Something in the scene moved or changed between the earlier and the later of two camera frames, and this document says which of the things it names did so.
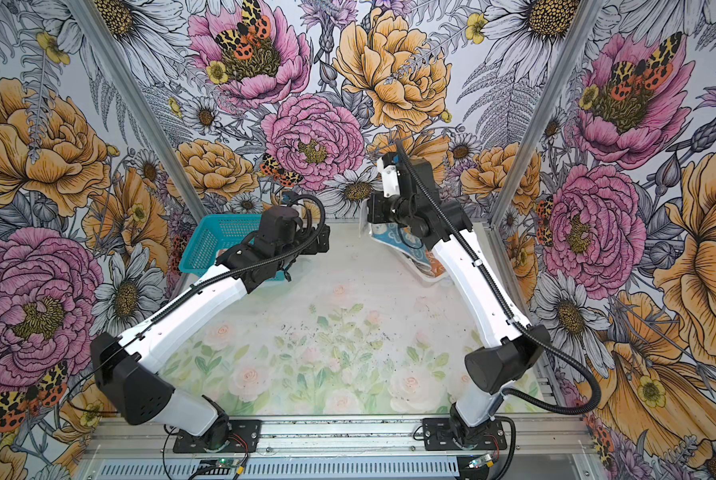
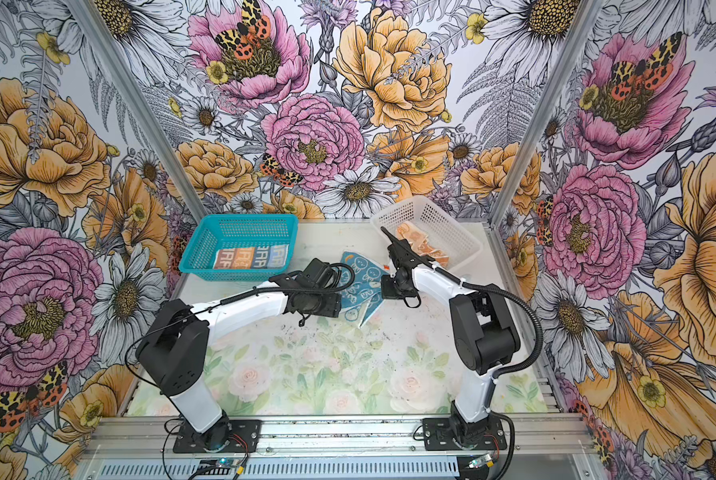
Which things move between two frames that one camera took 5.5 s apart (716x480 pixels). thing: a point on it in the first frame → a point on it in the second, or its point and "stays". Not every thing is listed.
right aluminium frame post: x=581 y=29 stays
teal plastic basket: x=212 y=234 stays
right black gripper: x=377 y=205 → x=389 y=294
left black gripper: x=322 y=245 → x=331 y=307
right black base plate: x=436 y=436 stays
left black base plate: x=245 y=437 stays
